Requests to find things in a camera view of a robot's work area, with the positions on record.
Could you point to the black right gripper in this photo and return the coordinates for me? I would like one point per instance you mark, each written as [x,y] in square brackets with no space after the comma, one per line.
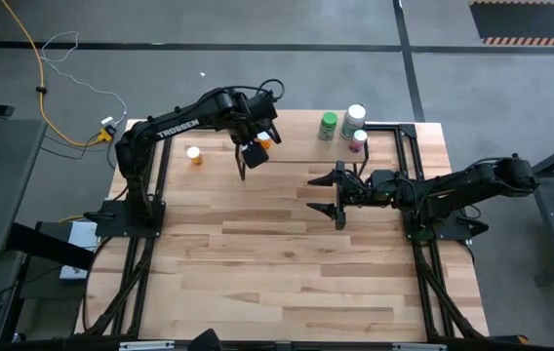
[360,192]

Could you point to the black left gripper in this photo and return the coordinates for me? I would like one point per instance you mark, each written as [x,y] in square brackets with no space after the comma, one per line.
[252,122]

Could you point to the pink bottle white cap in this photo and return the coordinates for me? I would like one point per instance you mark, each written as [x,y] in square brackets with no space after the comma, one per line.
[359,136]

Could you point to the large green bottle white cap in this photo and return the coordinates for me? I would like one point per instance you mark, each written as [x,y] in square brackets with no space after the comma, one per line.
[355,114]

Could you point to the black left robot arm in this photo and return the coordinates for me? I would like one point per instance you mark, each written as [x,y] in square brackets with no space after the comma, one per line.
[179,129]

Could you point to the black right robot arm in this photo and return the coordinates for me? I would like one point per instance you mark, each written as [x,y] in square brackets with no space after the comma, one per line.
[452,187]

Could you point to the small raised wooden shelf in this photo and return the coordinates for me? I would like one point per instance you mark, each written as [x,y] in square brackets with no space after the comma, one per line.
[301,141]

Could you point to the white plug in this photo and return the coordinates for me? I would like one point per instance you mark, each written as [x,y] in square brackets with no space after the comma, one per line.
[107,120]

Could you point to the yellow power socket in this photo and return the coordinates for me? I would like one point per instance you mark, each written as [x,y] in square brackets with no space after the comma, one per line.
[106,134]

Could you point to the dark pointed object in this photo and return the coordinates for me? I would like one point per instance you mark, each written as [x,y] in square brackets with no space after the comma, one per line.
[207,341]

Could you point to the white power supply box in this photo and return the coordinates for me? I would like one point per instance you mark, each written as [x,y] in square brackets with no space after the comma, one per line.
[84,235]

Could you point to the orange black clamp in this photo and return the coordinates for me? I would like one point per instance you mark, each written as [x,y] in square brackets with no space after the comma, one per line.
[523,339]

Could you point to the black beam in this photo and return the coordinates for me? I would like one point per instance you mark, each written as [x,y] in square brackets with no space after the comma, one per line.
[48,246]

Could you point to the black mat striped edge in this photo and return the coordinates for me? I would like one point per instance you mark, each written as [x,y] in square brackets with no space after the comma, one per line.
[530,22]

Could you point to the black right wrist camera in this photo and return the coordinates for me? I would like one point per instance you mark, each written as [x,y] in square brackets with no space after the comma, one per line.
[383,181]

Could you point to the black aluminium rig frame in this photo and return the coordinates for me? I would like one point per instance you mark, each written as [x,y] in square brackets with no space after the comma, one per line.
[386,128]

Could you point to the silver metal bracket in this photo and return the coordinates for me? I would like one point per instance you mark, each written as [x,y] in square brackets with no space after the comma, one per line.
[418,347]
[146,345]

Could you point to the gray table frame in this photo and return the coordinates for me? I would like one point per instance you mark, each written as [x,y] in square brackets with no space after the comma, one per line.
[550,214]

